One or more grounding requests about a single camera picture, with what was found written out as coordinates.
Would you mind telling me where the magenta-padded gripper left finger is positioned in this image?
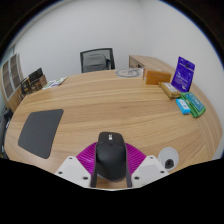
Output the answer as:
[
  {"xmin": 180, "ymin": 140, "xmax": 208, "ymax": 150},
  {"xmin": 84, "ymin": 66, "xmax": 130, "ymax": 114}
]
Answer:
[{"xmin": 54, "ymin": 141, "xmax": 98, "ymax": 189}]

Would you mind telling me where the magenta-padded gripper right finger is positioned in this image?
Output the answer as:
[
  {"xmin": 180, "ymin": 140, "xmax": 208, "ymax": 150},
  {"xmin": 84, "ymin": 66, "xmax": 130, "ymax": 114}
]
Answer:
[{"xmin": 124, "ymin": 142, "xmax": 170, "ymax": 189}]

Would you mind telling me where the black computer mouse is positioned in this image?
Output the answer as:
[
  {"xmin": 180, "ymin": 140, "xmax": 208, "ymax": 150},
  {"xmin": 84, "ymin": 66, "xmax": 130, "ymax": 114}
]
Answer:
[{"xmin": 94, "ymin": 131, "xmax": 128, "ymax": 183}]

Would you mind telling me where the dark grey mouse pad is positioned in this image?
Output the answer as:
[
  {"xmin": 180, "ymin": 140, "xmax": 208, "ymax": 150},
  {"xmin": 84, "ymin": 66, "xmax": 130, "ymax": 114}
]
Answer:
[{"xmin": 17, "ymin": 108, "xmax": 65, "ymax": 160}]

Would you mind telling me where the small blue box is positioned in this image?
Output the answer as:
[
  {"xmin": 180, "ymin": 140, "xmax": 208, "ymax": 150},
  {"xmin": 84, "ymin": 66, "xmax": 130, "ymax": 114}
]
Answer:
[{"xmin": 175, "ymin": 98, "xmax": 192, "ymax": 116}]

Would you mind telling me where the small tan box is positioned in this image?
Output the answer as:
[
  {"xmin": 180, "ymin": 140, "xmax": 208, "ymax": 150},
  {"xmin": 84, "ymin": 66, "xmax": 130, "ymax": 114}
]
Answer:
[{"xmin": 158, "ymin": 81, "xmax": 181, "ymax": 100}]

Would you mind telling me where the green flat box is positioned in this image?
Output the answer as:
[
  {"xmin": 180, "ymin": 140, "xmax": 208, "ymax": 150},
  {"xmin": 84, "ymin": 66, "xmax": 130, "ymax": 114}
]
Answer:
[{"xmin": 180, "ymin": 91, "xmax": 207, "ymax": 119}]

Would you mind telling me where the white and green leaflet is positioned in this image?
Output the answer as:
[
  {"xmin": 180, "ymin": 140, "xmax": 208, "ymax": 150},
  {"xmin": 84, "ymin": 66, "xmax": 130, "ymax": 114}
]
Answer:
[{"xmin": 42, "ymin": 76, "xmax": 69, "ymax": 90}]

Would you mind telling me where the orange-brown cardboard box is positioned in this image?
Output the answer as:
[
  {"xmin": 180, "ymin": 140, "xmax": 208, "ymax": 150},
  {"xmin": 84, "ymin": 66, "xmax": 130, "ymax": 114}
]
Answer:
[{"xmin": 143, "ymin": 69, "xmax": 173, "ymax": 86}]

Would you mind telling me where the large brown printed box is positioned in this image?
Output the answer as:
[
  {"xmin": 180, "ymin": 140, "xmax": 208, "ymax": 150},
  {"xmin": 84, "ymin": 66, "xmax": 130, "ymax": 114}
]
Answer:
[{"xmin": 29, "ymin": 74, "xmax": 48, "ymax": 93}]

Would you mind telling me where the black padded office chair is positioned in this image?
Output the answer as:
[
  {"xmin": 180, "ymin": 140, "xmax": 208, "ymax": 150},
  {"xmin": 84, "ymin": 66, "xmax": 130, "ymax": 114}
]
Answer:
[{"xmin": 0, "ymin": 107, "xmax": 14, "ymax": 158}]

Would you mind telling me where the small brown printed box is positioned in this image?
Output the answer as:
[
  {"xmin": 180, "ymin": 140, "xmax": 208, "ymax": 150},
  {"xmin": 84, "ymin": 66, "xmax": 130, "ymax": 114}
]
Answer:
[{"xmin": 19, "ymin": 77, "xmax": 33, "ymax": 96}]

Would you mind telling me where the purple standing card package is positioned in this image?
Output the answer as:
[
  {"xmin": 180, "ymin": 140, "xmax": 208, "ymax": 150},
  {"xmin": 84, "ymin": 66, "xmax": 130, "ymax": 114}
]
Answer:
[{"xmin": 170, "ymin": 56, "xmax": 196, "ymax": 93}]

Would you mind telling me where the black printed box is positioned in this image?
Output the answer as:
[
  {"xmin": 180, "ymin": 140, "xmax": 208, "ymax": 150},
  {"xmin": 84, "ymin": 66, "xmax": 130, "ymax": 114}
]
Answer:
[{"xmin": 27, "ymin": 67, "xmax": 44, "ymax": 84}]

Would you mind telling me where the wooden side desk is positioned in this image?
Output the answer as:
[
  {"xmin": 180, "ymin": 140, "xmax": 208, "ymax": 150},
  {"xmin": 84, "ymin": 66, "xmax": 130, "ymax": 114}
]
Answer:
[{"xmin": 128, "ymin": 54, "xmax": 178, "ymax": 76}]

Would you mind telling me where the black mesh office chair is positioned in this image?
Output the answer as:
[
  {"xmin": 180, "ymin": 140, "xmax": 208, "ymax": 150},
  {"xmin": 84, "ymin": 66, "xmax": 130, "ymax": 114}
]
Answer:
[{"xmin": 79, "ymin": 47, "xmax": 116, "ymax": 74}]

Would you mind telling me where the wooden shelf unit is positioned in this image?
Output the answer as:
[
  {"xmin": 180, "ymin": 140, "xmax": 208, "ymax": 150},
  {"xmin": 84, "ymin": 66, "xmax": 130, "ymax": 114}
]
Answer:
[{"xmin": 0, "ymin": 53, "xmax": 25, "ymax": 113}]

